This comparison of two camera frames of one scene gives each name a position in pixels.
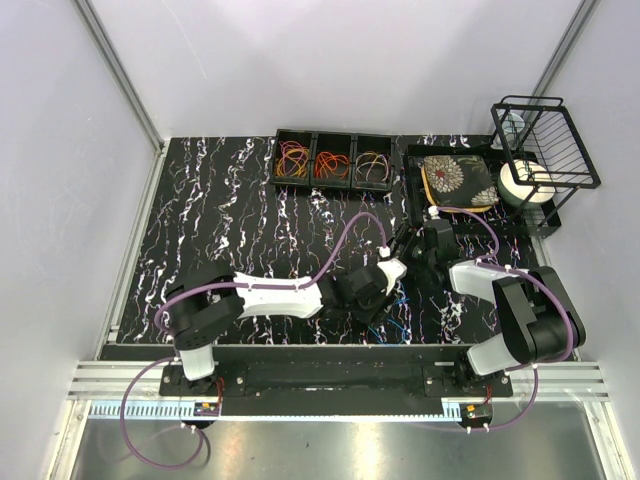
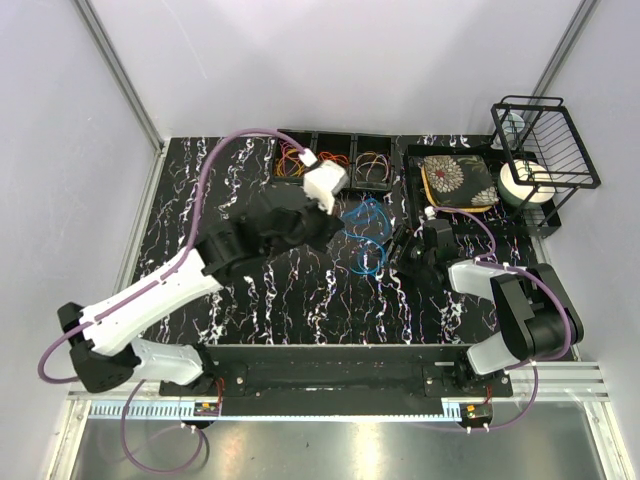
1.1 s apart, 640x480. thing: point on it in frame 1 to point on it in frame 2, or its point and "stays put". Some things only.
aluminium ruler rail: (140, 411) stays put
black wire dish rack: (544, 148) stays put
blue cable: (404, 332) to (370, 223)
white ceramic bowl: (525, 183) stays put
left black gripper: (377, 312) to (331, 227)
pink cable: (290, 141) stays put
